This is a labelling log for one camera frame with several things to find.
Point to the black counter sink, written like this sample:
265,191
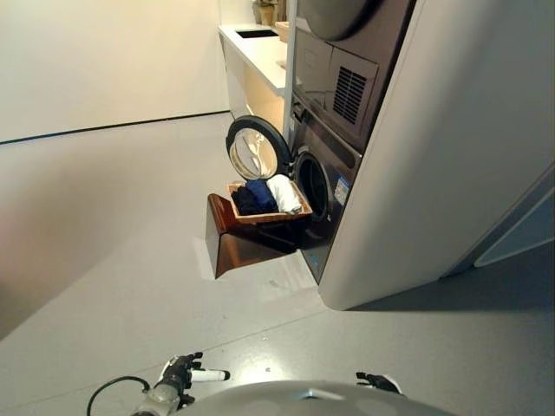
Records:
256,33

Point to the dark grey washing machine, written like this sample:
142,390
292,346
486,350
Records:
342,147

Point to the round glass washer door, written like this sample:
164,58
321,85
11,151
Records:
253,151

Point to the white cloth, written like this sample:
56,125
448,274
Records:
282,193

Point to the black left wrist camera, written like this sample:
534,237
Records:
186,399

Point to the white cabinet side panel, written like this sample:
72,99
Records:
433,173

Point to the wicker laundry basket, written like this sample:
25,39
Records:
277,218

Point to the white counter cabinet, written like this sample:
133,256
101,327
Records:
260,56

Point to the blue cloth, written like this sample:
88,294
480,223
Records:
260,193

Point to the small wicker storage basket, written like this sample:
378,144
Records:
282,31

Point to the energy label sticker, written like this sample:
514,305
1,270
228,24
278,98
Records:
341,188

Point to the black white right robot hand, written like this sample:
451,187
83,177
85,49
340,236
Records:
381,382

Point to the front-load washing machine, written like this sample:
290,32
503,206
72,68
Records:
312,56

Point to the black garment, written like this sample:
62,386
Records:
245,201

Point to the grey robot torso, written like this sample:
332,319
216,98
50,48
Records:
312,403

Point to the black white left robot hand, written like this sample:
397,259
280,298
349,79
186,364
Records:
182,373

